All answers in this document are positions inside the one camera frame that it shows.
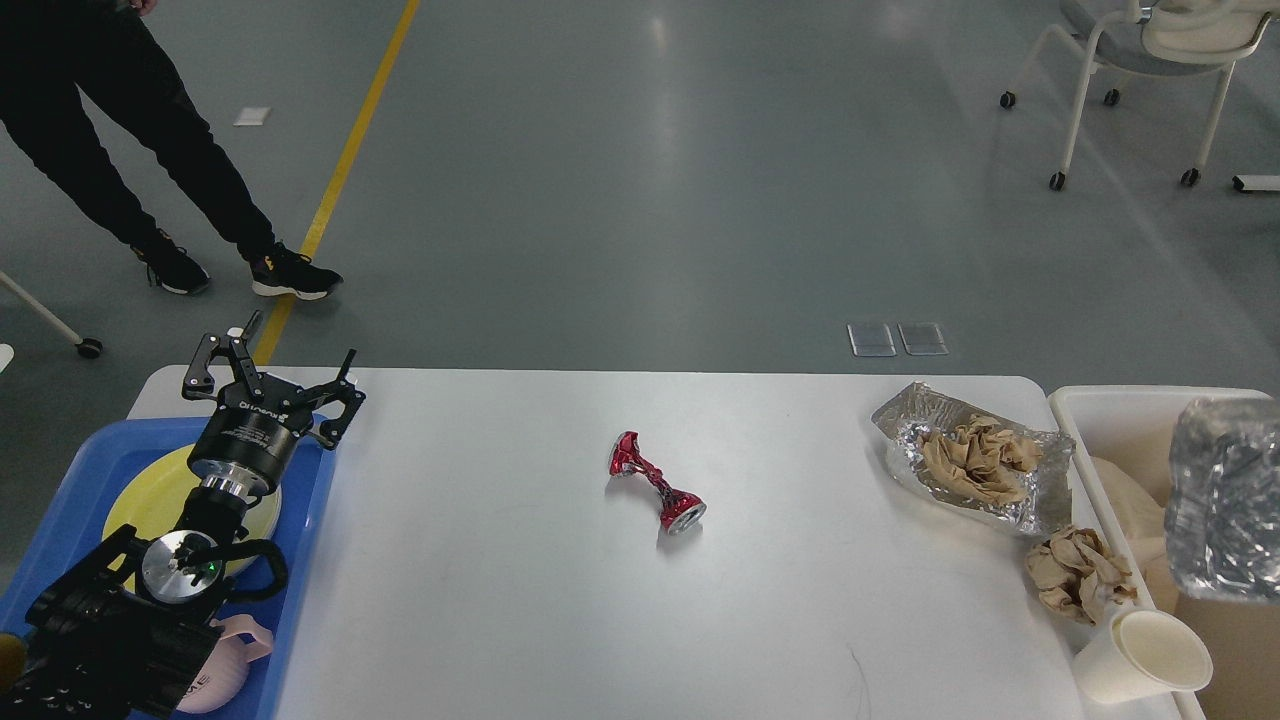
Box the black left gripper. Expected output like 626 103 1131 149
182 310 366 495

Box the yellow round plate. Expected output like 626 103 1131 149
101 443 283 541

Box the pink ribbed mug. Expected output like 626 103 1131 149
175 614 274 714

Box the aluminium foil sheet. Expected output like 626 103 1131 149
870 382 1075 536

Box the brown paper ball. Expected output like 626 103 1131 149
918 414 1044 507

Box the small brown paper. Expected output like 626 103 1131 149
1024 525 1139 626

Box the brown paper bag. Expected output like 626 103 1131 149
1091 457 1179 612
1175 596 1279 719

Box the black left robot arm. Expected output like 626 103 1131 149
3 327 365 719

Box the left white chair leg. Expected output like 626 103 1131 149
0 272 102 359

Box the blue plastic tray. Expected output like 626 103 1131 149
3 416 333 719

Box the person in dark clothes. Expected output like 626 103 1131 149
0 0 346 301

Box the crushed red can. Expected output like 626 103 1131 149
608 430 707 536

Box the beige plastic bin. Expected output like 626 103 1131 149
1050 386 1263 719

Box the white paper cup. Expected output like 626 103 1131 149
1071 609 1213 705

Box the white wheeled chair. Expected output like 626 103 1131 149
998 1 1277 192

